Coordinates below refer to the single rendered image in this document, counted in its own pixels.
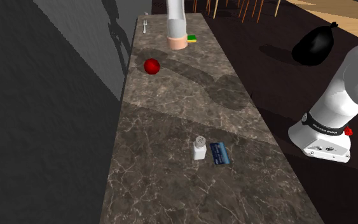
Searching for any white salt shaker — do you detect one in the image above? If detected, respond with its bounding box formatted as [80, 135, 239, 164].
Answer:
[192, 136, 207, 161]

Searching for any red ball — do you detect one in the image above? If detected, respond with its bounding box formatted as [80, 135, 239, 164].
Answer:
[143, 58, 161, 76]

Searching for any blue card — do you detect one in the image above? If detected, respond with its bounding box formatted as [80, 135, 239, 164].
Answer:
[209, 142, 231, 165]

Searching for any white roll on pink base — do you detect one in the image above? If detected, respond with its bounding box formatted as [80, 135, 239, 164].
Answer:
[165, 0, 188, 51]

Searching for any wooden chair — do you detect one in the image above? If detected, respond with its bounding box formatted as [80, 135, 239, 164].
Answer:
[237, 0, 282, 24]
[193, 0, 220, 20]

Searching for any black garbage bag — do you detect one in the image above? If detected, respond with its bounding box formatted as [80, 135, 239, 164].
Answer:
[291, 21, 339, 67]

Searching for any dark robot stand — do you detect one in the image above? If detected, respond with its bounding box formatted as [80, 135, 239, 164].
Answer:
[250, 93, 358, 224]

